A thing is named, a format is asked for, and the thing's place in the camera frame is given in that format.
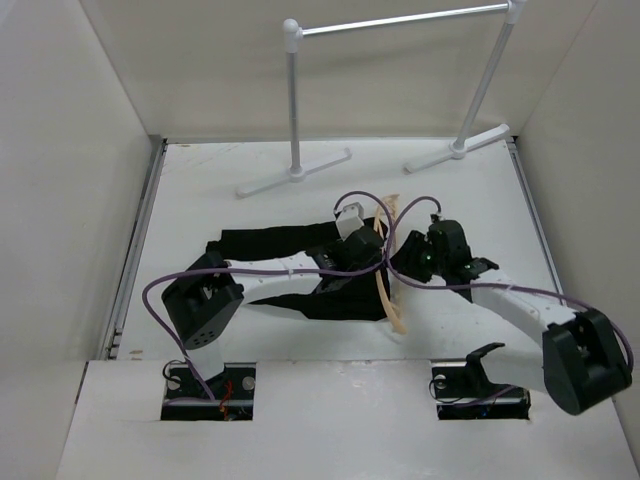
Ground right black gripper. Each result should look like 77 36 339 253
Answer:
384 230 448 284

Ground beige wooden clothes hanger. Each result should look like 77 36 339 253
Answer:
375 193 408 335

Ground black trousers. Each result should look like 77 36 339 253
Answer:
204 221 401 323

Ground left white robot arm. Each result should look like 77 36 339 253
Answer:
161 223 384 399

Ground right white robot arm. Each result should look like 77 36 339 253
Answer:
389 216 633 416

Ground white metal clothes rack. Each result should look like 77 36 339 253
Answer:
236 1 526 199

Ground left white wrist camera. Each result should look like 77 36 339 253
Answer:
334 202 364 240

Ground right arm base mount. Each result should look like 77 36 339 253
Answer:
428 362 531 421

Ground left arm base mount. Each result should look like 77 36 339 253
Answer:
160 360 256 422

